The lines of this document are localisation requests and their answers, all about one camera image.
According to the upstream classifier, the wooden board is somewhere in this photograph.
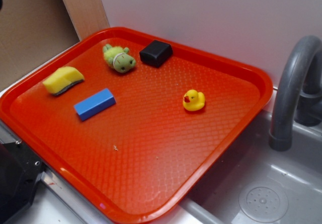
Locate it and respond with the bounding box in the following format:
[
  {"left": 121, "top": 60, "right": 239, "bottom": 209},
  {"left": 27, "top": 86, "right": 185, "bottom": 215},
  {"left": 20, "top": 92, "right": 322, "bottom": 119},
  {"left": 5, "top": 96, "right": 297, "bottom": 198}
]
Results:
[{"left": 63, "top": 0, "right": 110, "bottom": 40}]

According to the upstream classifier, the grey toy sink basin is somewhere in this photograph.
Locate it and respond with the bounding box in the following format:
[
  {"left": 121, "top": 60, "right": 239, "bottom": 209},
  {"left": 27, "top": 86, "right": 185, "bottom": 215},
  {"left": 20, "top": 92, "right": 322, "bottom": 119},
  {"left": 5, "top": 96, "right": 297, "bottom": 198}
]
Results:
[{"left": 181, "top": 111, "right": 321, "bottom": 223}]

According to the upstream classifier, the blue rectangular block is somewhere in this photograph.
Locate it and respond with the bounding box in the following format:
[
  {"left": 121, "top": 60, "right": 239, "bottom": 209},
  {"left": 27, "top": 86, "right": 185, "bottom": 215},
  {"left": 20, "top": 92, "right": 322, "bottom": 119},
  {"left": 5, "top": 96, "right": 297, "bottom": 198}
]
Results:
[{"left": 74, "top": 89, "right": 116, "bottom": 121}]

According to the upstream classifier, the yellow sponge with grey pad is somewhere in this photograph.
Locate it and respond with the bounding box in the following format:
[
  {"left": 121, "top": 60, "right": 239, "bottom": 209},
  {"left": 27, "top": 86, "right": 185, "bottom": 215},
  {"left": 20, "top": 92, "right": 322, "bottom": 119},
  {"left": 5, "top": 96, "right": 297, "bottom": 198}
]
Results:
[{"left": 43, "top": 66, "right": 85, "bottom": 96}]

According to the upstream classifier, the red plastic tray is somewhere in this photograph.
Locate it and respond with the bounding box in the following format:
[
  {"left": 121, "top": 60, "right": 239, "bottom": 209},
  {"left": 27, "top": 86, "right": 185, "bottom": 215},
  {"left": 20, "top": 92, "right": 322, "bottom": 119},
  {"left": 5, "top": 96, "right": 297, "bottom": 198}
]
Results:
[{"left": 1, "top": 28, "right": 273, "bottom": 223}]

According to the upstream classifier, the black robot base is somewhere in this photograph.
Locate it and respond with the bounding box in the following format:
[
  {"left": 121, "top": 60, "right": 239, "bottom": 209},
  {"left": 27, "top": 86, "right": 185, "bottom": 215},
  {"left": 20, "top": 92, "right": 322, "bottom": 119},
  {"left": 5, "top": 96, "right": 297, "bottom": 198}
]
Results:
[{"left": 1, "top": 142, "right": 44, "bottom": 223}]

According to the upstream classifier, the black box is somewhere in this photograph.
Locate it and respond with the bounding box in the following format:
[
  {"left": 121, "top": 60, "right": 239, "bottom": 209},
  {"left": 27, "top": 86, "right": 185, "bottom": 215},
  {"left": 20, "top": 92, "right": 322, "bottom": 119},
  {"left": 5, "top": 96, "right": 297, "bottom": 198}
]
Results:
[{"left": 139, "top": 40, "right": 173, "bottom": 68}]

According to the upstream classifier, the green plush toy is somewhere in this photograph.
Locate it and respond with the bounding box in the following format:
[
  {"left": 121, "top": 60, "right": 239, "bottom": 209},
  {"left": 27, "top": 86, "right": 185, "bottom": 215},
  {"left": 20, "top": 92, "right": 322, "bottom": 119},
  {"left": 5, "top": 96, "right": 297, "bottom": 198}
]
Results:
[{"left": 103, "top": 44, "right": 136, "bottom": 73}]

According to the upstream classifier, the yellow rubber duck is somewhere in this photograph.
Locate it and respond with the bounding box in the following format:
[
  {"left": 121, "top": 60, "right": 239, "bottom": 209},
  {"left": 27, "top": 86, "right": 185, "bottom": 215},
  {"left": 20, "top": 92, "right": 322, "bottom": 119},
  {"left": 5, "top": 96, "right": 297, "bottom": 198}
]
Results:
[{"left": 183, "top": 89, "right": 206, "bottom": 112}]

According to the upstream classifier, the grey toy faucet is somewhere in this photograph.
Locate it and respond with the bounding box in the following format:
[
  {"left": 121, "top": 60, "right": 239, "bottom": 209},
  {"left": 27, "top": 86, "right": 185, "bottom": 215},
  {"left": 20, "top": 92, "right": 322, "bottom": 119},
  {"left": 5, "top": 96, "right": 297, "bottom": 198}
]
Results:
[{"left": 269, "top": 35, "right": 321, "bottom": 152}]

